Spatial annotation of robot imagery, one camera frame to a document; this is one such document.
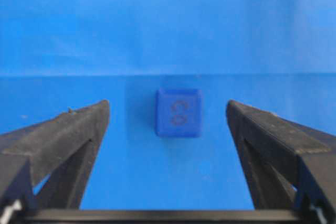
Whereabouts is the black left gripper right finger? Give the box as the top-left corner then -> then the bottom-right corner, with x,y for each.
226,100 -> 335,212

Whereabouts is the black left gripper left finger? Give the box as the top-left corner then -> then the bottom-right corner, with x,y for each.
1,100 -> 110,209

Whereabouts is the blue block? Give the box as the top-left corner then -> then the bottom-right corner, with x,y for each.
155,89 -> 203,138

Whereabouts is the blue table mat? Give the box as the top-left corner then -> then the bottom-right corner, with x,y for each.
1,0 -> 335,209

